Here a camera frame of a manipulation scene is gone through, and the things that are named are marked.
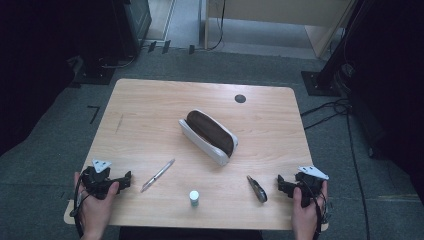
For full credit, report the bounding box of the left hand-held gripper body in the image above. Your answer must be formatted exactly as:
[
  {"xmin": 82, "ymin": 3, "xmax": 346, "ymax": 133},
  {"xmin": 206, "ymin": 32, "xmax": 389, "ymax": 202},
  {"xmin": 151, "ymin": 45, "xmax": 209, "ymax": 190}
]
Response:
[{"xmin": 81, "ymin": 158, "xmax": 118, "ymax": 201}]

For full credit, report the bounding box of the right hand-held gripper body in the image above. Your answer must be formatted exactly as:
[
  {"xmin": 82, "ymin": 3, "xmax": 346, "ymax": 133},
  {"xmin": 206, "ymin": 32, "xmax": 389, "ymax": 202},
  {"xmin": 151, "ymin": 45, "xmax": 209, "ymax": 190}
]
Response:
[{"xmin": 292, "ymin": 165, "xmax": 330, "ymax": 208}]

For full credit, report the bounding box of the silver pen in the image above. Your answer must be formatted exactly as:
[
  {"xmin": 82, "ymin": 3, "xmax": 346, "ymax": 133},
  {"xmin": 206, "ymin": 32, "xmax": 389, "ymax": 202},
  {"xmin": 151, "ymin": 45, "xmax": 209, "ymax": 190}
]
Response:
[{"xmin": 139, "ymin": 158, "xmax": 176, "ymax": 194}]

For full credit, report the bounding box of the white pencil case brown lining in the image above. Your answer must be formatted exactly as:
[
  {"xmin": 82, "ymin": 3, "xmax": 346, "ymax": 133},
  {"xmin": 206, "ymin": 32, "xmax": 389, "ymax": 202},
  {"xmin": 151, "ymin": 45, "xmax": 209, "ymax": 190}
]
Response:
[{"xmin": 178, "ymin": 108, "xmax": 240, "ymax": 167}]

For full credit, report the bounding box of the person's left hand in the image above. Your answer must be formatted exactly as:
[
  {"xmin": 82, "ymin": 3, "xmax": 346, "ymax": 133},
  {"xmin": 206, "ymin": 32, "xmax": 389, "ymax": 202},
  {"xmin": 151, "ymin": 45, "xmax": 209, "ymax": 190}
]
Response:
[{"xmin": 73, "ymin": 171, "xmax": 121, "ymax": 240}]

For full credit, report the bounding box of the person's right hand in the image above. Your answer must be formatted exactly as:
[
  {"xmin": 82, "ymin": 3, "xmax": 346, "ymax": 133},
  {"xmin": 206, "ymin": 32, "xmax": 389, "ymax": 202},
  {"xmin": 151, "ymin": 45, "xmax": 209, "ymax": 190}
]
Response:
[{"xmin": 290, "ymin": 180, "xmax": 330, "ymax": 240}]

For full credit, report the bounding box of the black angled floor tape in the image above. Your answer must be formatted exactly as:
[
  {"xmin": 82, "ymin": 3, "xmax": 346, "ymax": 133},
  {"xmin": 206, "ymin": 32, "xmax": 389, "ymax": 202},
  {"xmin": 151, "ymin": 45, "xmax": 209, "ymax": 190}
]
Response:
[{"xmin": 86, "ymin": 105, "xmax": 101, "ymax": 125}]

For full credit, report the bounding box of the person's dark clothing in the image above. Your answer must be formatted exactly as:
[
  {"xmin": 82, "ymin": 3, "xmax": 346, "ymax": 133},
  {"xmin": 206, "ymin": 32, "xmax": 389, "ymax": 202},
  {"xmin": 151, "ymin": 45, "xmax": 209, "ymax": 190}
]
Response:
[{"xmin": 118, "ymin": 226, "xmax": 265, "ymax": 240}]

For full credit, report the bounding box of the black stand with base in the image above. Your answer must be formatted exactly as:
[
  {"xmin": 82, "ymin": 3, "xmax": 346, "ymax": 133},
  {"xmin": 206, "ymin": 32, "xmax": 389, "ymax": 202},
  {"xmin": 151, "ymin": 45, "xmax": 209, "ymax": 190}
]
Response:
[{"xmin": 300, "ymin": 0, "xmax": 368, "ymax": 98}]

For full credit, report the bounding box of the dark curtain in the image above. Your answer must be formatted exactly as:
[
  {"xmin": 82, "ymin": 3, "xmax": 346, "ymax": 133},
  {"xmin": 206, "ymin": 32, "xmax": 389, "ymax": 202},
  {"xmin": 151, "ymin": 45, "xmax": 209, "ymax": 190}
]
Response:
[
  {"xmin": 0, "ymin": 0, "xmax": 116, "ymax": 158},
  {"xmin": 343, "ymin": 0, "xmax": 424, "ymax": 204}
]

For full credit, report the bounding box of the black equipment cabinet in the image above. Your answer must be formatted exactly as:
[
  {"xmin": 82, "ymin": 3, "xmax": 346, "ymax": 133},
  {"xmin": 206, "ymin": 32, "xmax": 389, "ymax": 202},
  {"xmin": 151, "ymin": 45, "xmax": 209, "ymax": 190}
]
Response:
[{"xmin": 111, "ymin": 0, "xmax": 153, "ymax": 60}]

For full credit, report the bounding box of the light wooden furniture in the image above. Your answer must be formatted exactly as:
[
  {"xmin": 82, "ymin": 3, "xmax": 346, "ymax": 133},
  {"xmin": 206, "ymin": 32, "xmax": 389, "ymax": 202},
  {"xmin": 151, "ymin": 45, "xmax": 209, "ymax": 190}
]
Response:
[{"xmin": 204, "ymin": 0, "xmax": 355, "ymax": 60}]

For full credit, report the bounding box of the right hand-held gripper cable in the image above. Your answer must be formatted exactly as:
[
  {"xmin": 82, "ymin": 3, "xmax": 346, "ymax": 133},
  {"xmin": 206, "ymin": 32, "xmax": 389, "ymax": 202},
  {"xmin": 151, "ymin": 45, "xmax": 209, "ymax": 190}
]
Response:
[{"xmin": 301, "ymin": 179, "xmax": 333, "ymax": 240}]

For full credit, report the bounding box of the hand-held gripper cable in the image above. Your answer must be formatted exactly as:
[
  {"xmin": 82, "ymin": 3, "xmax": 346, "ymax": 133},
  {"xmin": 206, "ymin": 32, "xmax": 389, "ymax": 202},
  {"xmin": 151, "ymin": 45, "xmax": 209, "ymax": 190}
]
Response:
[
  {"xmin": 301, "ymin": 179, "xmax": 333, "ymax": 240},
  {"xmin": 68, "ymin": 172, "xmax": 89, "ymax": 240}
]

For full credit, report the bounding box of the left hand-held gripper cable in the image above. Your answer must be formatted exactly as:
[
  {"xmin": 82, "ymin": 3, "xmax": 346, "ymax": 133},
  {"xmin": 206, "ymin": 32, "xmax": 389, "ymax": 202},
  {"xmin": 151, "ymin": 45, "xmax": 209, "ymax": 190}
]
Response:
[{"xmin": 68, "ymin": 172, "xmax": 89, "ymax": 240}]

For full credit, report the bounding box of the long black floor cable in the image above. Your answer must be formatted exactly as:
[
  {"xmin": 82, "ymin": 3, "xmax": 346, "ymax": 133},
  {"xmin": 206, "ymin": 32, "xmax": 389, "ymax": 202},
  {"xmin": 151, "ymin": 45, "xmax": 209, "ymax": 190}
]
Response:
[{"xmin": 345, "ymin": 109, "xmax": 372, "ymax": 240}]

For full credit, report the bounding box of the black stand base plate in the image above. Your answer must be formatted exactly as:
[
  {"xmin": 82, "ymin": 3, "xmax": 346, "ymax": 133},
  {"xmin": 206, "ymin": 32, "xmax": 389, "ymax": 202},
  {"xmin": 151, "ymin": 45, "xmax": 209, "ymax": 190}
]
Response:
[{"xmin": 73, "ymin": 64, "xmax": 116, "ymax": 86}]

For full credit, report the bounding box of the thin black floor cable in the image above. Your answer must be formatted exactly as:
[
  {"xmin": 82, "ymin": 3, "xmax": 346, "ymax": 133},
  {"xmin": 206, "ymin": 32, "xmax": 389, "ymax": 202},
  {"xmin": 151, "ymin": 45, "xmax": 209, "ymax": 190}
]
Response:
[{"xmin": 99, "ymin": 53, "xmax": 139, "ymax": 70}]

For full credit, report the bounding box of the black hanging cable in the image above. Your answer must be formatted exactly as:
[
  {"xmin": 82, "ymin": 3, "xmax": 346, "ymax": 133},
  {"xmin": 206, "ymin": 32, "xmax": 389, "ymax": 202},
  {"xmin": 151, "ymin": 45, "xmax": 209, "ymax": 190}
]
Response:
[{"xmin": 206, "ymin": 0, "xmax": 227, "ymax": 52}]

